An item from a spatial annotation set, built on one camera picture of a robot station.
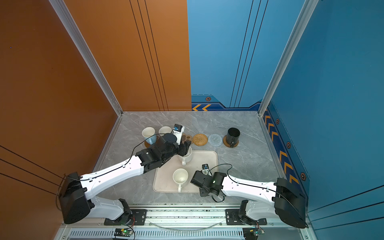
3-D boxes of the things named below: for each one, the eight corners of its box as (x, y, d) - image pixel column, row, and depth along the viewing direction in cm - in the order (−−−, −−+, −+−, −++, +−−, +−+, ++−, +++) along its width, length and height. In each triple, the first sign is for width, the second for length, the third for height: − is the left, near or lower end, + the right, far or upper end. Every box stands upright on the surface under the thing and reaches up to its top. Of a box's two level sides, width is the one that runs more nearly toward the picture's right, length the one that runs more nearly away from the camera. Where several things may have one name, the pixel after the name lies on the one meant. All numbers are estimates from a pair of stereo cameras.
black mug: (228, 150, 100) (230, 141, 92) (226, 135, 107) (228, 127, 99) (238, 150, 100) (242, 141, 92) (235, 135, 107) (238, 127, 99)
